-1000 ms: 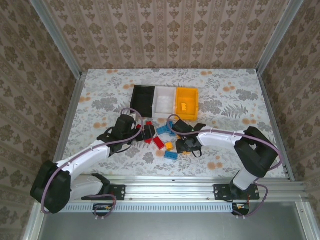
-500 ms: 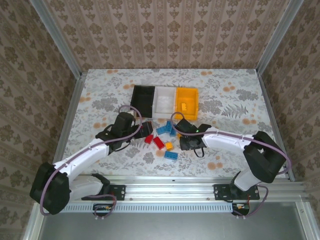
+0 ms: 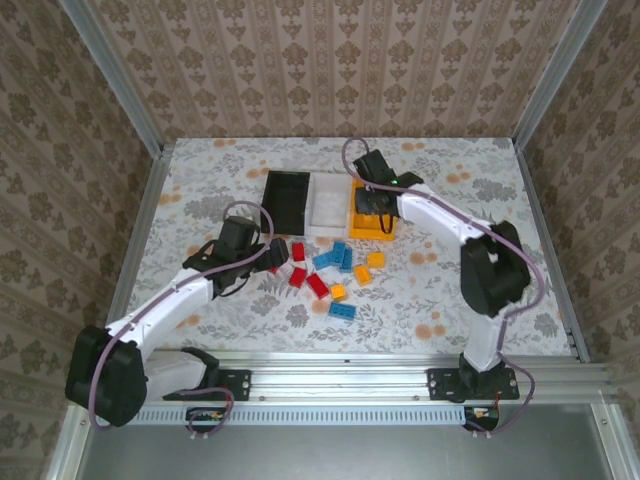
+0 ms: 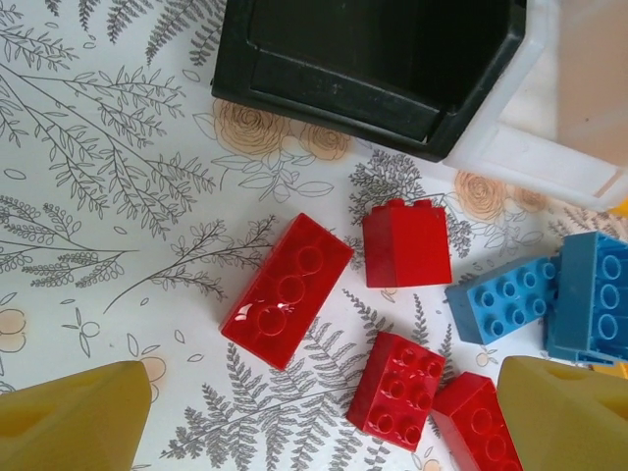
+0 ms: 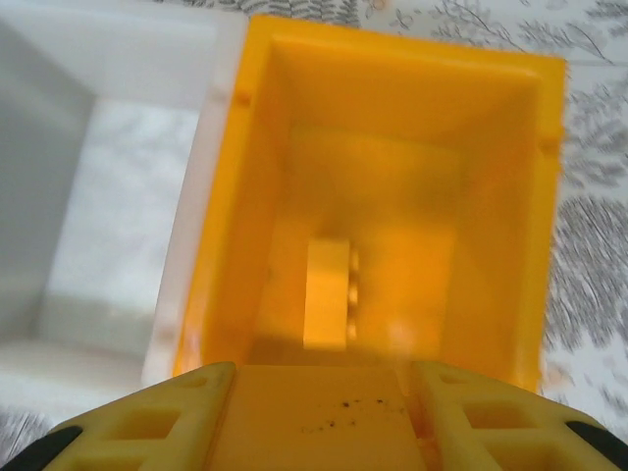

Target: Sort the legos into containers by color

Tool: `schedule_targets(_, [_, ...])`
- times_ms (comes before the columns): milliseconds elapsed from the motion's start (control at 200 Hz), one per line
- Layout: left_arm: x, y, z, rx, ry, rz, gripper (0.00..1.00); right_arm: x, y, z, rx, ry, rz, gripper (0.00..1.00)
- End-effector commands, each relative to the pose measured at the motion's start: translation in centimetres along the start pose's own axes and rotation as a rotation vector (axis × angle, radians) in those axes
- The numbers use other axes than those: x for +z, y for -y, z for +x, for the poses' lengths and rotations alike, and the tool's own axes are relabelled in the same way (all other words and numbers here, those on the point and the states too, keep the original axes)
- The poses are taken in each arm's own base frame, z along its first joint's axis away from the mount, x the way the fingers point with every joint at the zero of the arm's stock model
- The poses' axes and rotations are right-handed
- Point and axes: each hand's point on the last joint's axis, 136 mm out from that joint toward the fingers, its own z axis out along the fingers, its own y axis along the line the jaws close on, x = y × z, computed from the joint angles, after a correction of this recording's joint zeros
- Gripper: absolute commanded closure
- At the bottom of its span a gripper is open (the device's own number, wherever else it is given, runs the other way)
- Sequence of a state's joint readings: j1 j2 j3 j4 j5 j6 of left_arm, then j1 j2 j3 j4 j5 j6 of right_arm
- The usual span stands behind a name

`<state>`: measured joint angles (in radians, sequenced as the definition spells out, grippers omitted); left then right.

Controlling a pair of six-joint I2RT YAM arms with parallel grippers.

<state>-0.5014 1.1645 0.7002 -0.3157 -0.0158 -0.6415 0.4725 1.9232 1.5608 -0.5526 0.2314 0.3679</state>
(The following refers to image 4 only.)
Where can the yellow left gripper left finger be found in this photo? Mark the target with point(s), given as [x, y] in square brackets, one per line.
[68, 422]

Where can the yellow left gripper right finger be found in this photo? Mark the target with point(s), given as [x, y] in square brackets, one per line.
[569, 427]

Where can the yellow lego brick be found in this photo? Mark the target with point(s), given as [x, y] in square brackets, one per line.
[620, 208]
[611, 369]

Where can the blue eight-stud lego brick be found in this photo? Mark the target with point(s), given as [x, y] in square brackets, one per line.
[505, 304]

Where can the red six-stud lego brick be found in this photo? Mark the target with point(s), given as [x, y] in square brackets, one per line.
[397, 387]

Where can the floral print tablecloth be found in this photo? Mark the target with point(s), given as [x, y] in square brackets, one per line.
[98, 196]

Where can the square red lego brick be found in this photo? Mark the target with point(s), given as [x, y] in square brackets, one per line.
[409, 250]

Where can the long red lego brick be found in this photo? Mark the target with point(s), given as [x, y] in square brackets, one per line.
[287, 289]

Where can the translucent white plastic container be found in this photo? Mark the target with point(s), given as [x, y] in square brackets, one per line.
[554, 113]

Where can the black plastic container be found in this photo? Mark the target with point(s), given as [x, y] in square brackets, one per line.
[343, 54]

